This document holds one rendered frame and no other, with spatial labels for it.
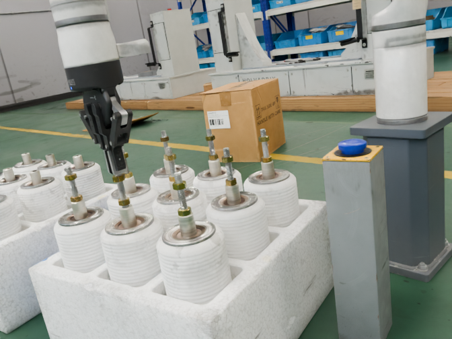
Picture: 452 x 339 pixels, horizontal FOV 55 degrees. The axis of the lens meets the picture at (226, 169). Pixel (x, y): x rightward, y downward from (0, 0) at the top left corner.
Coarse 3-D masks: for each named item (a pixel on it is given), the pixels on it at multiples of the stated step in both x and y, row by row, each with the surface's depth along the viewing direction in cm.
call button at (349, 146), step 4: (344, 140) 65; (348, 140) 64; (352, 140) 64; (356, 140) 64; (360, 140) 64; (364, 140) 63; (340, 144) 63; (344, 144) 63; (348, 144) 62; (352, 144) 62; (356, 144) 62; (360, 144) 62; (364, 144) 62; (340, 148) 63; (344, 148) 62; (348, 148) 62; (352, 148) 62; (356, 148) 62; (360, 148) 62; (364, 148) 62; (344, 152) 63; (348, 152) 63; (352, 152) 62; (356, 152) 62; (360, 152) 62
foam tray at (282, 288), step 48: (288, 240) 70; (48, 288) 72; (96, 288) 64; (144, 288) 62; (240, 288) 58; (288, 288) 70; (96, 336) 69; (144, 336) 61; (192, 336) 55; (240, 336) 58; (288, 336) 70
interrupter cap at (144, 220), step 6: (138, 216) 69; (144, 216) 69; (150, 216) 68; (114, 222) 68; (120, 222) 68; (138, 222) 68; (144, 222) 66; (150, 222) 66; (108, 228) 66; (114, 228) 66; (120, 228) 66; (126, 228) 66; (132, 228) 65; (138, 228) 64; (144, 228) 65; (108, 234) 65; (114, 234) 64; (120, 234) 64; (126, 234) 64
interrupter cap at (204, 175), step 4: (224, 168) 87; (232, 168) 86; (200, 172) 87; (204, 172) 87; (208, 172) 87; (224, 172) 86; (200, 176) 85; (204, 176) 84; (208, 176) 84; (212, 176) 85; (216, 176) 83; (220, 176) 83; (224, 176) 82; (204, 180) 83; (208, 180) 82; (212, 180) 82
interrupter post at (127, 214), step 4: (128, 204) 67; (132, 204) 67; (120, 208) 66; (124, 208) 66; (128, 208) 66; (132, 208) 66; (120, 212) 66; (124, 212) 66; (128, 212) 66; (132, 212) 66; (120, 216) 66; (124, 216) 66; (128, 216) 66; (132, 216) 66; (124, 220) 66; (128, 220) 66; (132, 220) 66; (136, 220) 67; (124, 224) 66; (128, 224) 66; (132, 224) 66; (136, 224) 67
